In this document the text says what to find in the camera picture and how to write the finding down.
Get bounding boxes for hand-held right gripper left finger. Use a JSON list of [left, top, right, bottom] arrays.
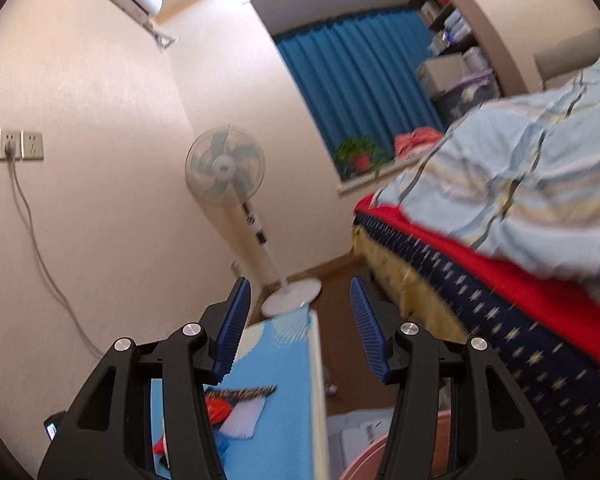
[[37, 276, 252, 480]]

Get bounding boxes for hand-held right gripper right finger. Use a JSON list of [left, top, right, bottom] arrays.
[[349, 276, 566, 480]]

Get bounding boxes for red wrapper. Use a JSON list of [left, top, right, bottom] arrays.
[[203, 391, 237, 423]]

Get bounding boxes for dark floral cloth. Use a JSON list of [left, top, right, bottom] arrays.
[[229, 384, 279, 402]]

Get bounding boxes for blue patterned tablecloth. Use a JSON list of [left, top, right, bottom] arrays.
[[150, 307, 315, 480]]

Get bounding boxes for white printed carton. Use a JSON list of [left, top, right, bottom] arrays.
[[326, 410, 397, 480]]

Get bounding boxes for white windowsill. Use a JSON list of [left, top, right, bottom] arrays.
[[337, 159, 407, 197]]

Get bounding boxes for red bed sheet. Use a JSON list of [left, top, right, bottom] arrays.
[[354, 195, 600, 372]]

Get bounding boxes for white standing fan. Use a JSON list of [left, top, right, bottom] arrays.
[[185, 122, 323, 318]]

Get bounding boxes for potted green plant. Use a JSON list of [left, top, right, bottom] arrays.
[[335, 135, 389, 179]]

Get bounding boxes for pink cloth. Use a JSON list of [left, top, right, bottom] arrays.
[[394, 127, 446, 159]]

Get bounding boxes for light blue plaid quilt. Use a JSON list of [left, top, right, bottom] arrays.
[[375, 50, 600, 307]]

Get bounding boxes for grey storage box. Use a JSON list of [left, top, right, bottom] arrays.
[[432, 81, 501, 124]]

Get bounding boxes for blue curtain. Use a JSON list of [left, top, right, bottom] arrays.
[[275, 7, 448, 178]]

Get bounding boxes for white storage box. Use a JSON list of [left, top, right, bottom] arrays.
[[416, 56, 469, 94]]

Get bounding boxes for dark wooden shelf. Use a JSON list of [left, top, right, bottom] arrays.
[[412, 0, 481, 56]]

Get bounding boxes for beige bed headboard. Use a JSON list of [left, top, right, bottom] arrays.
[[534, 27, 600, 92]]

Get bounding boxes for grey power cable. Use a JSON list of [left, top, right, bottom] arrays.
[[4, 141, 108, 357]]

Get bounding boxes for white wall socket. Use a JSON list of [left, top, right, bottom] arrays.
[[0, 128, 22, 162], [21, 130, 45, 162]]

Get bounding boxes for air conditioner hose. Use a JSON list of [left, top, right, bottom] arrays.
[[144, 19, 179, 50]]

